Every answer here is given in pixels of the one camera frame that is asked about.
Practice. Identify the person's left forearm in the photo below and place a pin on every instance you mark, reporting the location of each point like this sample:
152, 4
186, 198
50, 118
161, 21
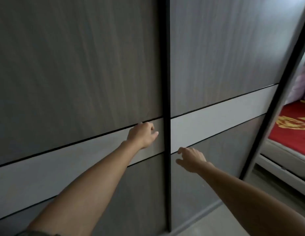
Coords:
88, 189

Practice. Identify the person's right forearm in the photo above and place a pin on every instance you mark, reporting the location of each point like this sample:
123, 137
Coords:
253, 206

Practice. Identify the red floral blanket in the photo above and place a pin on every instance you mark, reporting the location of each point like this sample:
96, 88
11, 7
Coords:
295, 136

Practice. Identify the person's left hand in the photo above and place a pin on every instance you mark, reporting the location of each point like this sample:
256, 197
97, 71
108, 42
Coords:
141, 135

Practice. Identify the grey wooden wardrobe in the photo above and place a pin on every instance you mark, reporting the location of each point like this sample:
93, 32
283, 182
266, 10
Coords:
167, 58

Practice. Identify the grey sliding wardrobe door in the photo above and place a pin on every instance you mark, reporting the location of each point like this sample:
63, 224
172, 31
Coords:
228, 46
68, 71

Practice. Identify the person's right hand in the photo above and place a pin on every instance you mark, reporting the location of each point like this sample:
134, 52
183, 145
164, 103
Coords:
192, 160

